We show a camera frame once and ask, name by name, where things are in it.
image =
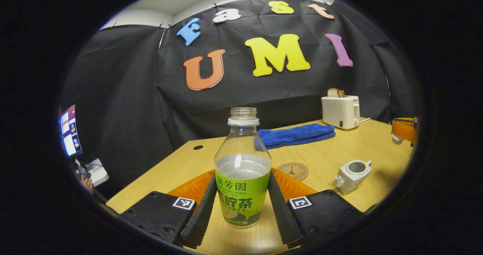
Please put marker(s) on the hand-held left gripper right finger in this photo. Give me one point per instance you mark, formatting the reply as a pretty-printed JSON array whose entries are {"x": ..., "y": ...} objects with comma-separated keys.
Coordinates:
[{"x": 283, "y": 217}]

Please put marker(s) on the round cork coaster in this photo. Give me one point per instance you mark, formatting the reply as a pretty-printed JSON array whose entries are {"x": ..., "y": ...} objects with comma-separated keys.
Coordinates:
[{"x": 293, "y": 171}]

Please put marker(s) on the toasted bread slice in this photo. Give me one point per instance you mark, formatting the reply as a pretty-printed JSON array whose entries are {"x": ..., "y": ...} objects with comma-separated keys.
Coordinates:
[{"x": 335, "y": 93}]

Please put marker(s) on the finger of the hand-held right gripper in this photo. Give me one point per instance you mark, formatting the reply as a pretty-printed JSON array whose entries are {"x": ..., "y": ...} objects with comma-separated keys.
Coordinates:
[{"x": 404, "y": 128}]

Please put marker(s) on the green label water bottle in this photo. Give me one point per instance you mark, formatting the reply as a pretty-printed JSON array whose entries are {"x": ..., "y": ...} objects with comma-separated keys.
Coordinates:
[{"x": 241, "y": 194}]

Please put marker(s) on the computer monitor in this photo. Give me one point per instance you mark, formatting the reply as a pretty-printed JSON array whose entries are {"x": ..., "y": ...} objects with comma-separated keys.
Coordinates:
[{"x": 70, "y": 131}]

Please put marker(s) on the white toaster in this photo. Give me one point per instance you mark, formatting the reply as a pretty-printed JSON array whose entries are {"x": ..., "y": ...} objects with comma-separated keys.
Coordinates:
[{"x": 339, "y": 112}]

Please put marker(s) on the white side desk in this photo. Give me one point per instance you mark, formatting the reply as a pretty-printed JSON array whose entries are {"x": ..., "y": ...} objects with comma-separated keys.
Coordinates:
[{"x": 97, "y": 174}]

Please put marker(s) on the white ceramic teacup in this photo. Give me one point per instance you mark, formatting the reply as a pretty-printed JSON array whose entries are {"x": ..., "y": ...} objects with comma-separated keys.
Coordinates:
[{"x": 349, "y": 179}]

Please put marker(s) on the black backdrop cloth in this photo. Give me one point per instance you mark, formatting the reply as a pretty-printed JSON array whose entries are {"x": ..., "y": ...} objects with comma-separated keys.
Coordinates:
[{"x": 124, "y": 108}]

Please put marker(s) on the blue folded towel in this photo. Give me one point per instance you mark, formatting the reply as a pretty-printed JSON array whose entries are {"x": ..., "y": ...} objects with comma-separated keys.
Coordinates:
[{"x": 298, "y": 135}]

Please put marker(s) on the white teacup lid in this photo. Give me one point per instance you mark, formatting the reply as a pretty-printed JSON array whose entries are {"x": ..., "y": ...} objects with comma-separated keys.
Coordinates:
[{"x": 396, "y": 139}]

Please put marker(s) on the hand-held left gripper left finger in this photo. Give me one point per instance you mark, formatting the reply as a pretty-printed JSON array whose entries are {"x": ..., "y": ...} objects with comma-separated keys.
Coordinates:
[{"x": 199, "y": 217}]

